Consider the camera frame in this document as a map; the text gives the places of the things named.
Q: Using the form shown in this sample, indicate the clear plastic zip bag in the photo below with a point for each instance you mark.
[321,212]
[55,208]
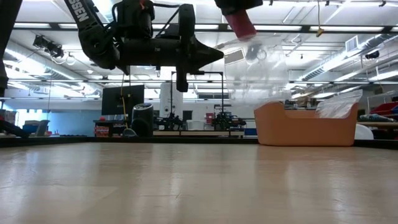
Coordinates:
[264,81]
[339,105]

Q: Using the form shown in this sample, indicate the black duct-mounted camera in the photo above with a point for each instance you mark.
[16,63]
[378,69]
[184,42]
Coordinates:
[372,55]

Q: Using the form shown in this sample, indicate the red bin above workbench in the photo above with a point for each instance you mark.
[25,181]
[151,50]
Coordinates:
[384,109]

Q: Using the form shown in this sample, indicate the pink elastic bandage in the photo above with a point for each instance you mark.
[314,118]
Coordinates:
[241,26]

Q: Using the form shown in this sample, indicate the background wooden table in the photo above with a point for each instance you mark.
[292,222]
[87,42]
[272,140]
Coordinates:
[199,133]

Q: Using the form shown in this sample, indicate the black cylindrical air purifier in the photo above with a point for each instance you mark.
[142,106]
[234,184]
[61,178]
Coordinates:
[142,119]

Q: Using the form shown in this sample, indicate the wooden workbench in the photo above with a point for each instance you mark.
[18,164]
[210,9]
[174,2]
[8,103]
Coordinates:
[379,123]

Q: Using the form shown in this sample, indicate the black monitor screen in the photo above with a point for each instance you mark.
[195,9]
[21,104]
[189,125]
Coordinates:
[112,99]

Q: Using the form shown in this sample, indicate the black ceiling camera cluster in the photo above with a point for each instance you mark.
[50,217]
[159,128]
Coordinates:
[51,48]

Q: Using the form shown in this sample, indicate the black cart with items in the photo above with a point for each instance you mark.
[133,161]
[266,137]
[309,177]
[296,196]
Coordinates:
[109,127]

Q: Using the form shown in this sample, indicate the orange plastic bin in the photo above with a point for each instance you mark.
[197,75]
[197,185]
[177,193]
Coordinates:
[270,124]

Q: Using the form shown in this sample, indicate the silver ceiling duct with vent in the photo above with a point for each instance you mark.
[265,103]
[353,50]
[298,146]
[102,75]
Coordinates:
[342,59]

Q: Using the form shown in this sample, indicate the black table frame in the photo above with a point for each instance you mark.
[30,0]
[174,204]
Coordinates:
[202,140]

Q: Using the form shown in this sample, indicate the black background gantry frame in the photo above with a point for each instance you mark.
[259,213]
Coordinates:
[214,72]

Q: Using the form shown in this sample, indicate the grey chair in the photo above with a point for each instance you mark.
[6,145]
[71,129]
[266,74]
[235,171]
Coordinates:
[42,127]

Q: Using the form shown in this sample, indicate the white box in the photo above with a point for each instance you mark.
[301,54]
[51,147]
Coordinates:
[196,125]

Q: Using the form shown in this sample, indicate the red box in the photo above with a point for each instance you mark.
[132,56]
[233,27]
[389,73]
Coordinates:
[210,118]

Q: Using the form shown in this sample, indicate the black background robot arm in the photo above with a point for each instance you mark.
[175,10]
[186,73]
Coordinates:
[227,120]
[169,122]

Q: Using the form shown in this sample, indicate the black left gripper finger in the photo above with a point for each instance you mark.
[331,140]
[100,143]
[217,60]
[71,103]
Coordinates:
[205,51]
[200,65]

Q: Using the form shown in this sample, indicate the black overhead light bar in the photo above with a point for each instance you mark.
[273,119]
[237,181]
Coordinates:
[306,28]

